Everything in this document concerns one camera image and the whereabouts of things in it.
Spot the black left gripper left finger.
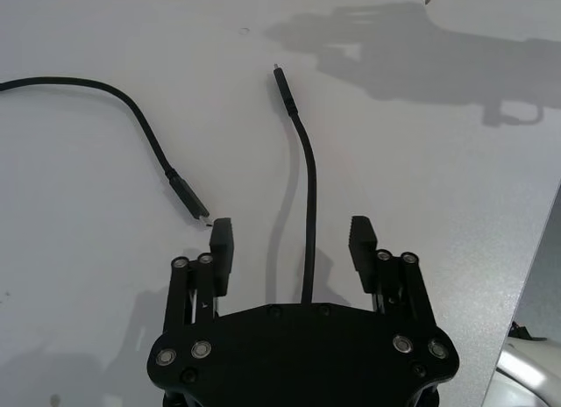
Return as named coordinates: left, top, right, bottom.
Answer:
left=160, top=217, right=237, bottom=339

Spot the black cable with curved run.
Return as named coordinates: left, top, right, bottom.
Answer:
left=0, top=75, right=211, bottom=229

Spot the silver rounded casing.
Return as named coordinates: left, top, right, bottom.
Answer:
left=483, top=335, right=561, bottom=407

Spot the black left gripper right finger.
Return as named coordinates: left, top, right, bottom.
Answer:
left=347, top=214, right=438, bottom=334

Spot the black cable with straight plug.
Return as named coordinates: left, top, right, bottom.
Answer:
left=272, top=63, right=318, bottom=306

